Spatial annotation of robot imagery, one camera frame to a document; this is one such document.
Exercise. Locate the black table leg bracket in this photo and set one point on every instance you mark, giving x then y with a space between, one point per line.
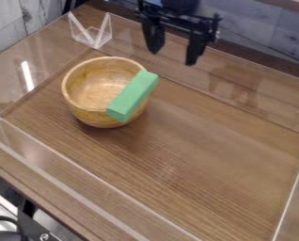
38 225

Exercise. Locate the wooden bowl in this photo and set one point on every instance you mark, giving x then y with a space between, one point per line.
91 85

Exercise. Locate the clear acrylic tray wall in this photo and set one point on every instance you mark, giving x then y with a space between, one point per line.
98 211

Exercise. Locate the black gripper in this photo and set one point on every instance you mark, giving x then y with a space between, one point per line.
178 13

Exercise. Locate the green rectangular block stick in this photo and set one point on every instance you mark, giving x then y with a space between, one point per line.
126 103

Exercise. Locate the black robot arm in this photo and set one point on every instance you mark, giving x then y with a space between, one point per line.
178 13

